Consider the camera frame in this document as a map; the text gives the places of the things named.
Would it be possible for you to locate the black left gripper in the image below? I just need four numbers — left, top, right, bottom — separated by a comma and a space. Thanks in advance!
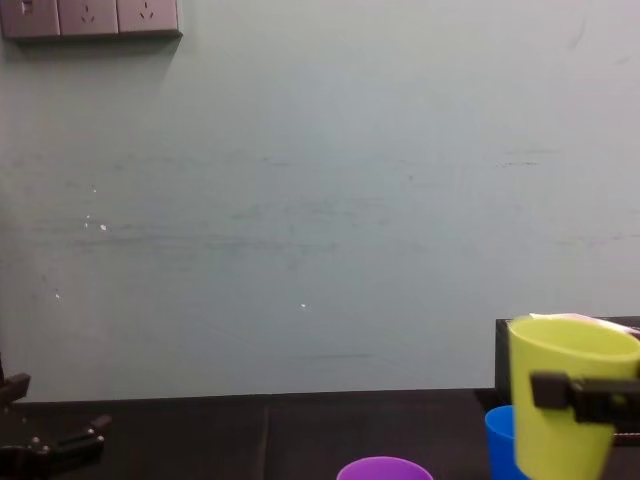
0, 352, 113, 480

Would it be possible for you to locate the yellow-green plastic cup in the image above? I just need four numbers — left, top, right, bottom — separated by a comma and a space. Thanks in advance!
506, 317, 640, 480

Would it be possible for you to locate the blue plastic cup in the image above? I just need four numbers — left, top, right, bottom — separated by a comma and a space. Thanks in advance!
483, 404, 532, 480

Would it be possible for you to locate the black table cloth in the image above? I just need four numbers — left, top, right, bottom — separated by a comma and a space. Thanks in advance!
0, 389, 640, 480

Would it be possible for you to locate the purple plastic cup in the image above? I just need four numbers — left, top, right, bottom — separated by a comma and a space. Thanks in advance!
335, 455, 435, 480

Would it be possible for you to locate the grey wall switch plate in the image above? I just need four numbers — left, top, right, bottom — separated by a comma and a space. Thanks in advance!
0, 0, 62, 40

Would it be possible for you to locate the grey wall socket plate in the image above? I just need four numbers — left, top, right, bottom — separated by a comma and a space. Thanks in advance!
58, 0, 120, 37
116, 0, 182, 37

